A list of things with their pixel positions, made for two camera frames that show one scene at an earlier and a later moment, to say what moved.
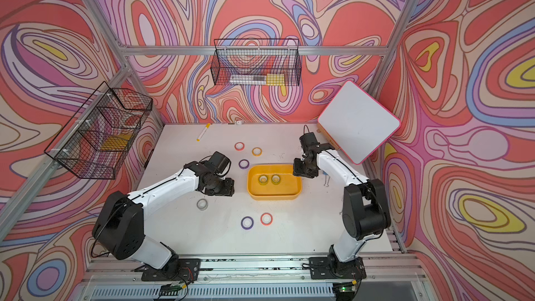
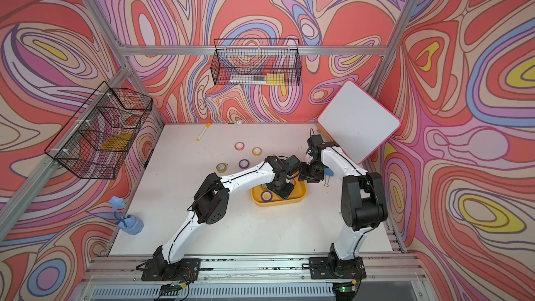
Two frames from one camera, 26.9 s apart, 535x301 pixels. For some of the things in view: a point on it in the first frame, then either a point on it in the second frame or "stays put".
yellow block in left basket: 116,142 stays put
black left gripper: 229,188 → 283,194
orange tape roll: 257,151 stays put
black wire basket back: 256,62 stays put
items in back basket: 270,79 stays put
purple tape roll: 247,223 → 266,196
